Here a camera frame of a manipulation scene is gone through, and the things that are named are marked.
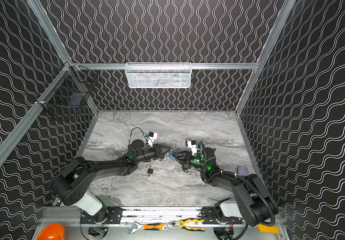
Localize blue padlock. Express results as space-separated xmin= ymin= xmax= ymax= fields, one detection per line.
xmin=169 ymin=151 xmax=176 ymax=161

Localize adjustable wrench orange handle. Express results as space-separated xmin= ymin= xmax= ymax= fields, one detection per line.
xmin=127 ymin=222 xmax=169 ymax=235

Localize black wire basket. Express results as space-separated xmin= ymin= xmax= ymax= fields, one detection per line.
xmin=39 ymin=62 xmax=98 ymax=122

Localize grey oblong pad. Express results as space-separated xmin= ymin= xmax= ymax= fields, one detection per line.
xmin=236 ymin=166 xmax=249 ymax=176

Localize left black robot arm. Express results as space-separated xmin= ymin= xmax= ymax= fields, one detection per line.
xmin=50 ymin=140 xmax=172 ymax=216

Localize white wire basket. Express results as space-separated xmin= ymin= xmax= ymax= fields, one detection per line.
xmin=125 ymin=62 xmax=192 ymax=89

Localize yellow tag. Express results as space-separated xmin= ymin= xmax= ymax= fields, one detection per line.
xmin=257 ymin=225 xmax=280 ymax=235

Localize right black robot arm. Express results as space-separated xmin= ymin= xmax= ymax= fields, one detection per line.
xmin=169 ymin=147 xmax=279 ymax=227

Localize yellow handled pliers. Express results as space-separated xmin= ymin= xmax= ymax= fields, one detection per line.
xmin=168 ymin=219 xmax=205 ymax=232

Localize black padlock middle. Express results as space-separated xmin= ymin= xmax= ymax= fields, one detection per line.
xmin=147 ymin=164 xmax=154 ymax=177

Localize black corrugated cable conduit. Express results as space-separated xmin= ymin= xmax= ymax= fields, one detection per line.
xmin=197 ymin=140 xmax=276 ymax=227

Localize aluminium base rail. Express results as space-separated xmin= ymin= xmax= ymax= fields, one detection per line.
xmin=81 ymin=201 xmax=242 ymax=225

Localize orange hard hat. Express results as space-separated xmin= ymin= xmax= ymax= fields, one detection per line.
xmin=37 ymin=224 xmax=66 ymax=240

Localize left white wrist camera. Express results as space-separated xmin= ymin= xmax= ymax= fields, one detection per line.
xmin=145 ymin=132 xmax=158 ymax=148

